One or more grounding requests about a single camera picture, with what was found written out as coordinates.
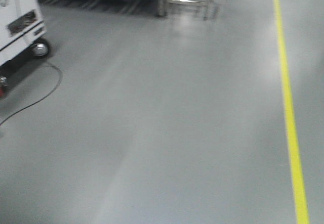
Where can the white wheeled cart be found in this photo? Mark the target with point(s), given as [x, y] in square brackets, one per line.
[22, 29]

